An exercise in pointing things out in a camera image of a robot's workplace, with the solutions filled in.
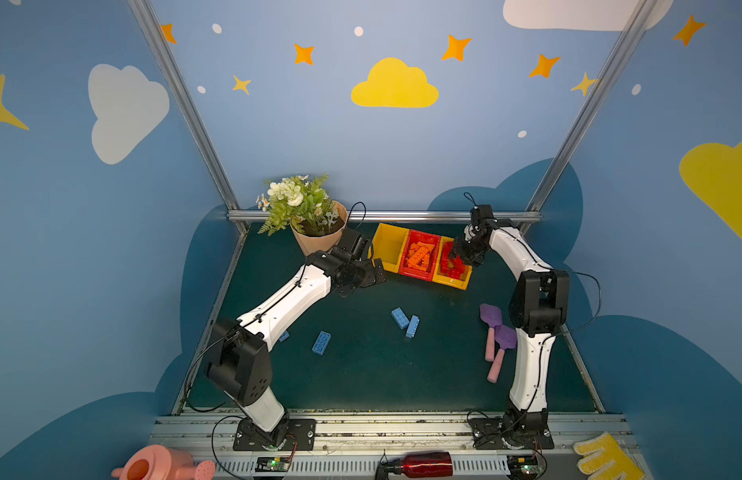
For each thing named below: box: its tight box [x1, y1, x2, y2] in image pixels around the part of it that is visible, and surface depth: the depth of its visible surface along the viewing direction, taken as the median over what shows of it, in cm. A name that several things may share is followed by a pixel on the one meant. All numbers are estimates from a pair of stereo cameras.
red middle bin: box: [399, 229, 441, 282], surface depth 109 cm
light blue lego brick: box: [391, 307, 409, 329], surface depth 96 cm
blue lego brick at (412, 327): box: [406, 315, 420, 339], surface depth 94 cm
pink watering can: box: [111, 445, 216, 480], surface depth 62 cm
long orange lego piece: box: [407, 242, 435, 265], surface depth 110 cm
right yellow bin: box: [432, 236, 473, 291], surface depth 103 cm
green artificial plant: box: [256, 174, 339, 236], surface depth 92 cm
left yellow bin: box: [367, 223, 410, 273], surface depth 114 cm
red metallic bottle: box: [392, 451, 453, 478], surface depth 69 cm
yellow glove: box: [573, 431, 646, 480], surface depth 72 cm
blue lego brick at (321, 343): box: [311, 330, 332, 356], surface depth 90 cm
